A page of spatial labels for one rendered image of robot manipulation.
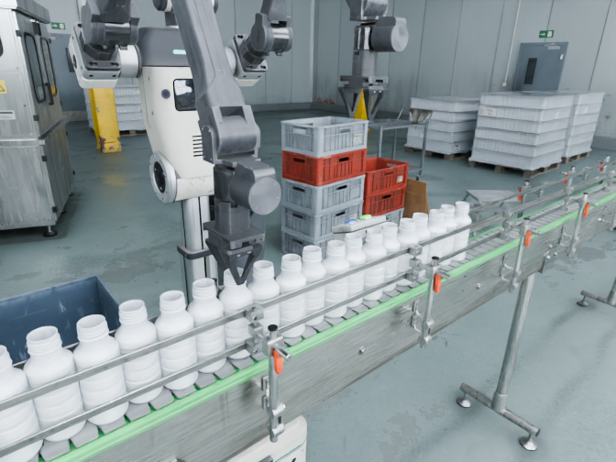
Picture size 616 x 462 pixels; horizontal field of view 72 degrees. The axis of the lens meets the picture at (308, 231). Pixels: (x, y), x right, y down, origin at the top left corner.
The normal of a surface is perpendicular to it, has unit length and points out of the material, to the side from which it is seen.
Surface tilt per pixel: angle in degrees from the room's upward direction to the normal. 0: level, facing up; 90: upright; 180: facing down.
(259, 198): 91
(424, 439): 0
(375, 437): 0
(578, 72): 90
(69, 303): 90
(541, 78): 90
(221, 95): 63
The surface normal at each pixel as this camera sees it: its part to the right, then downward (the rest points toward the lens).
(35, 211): 0.36, 0.34
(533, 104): -0.75, 0.22
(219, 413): 0.63, 0.29
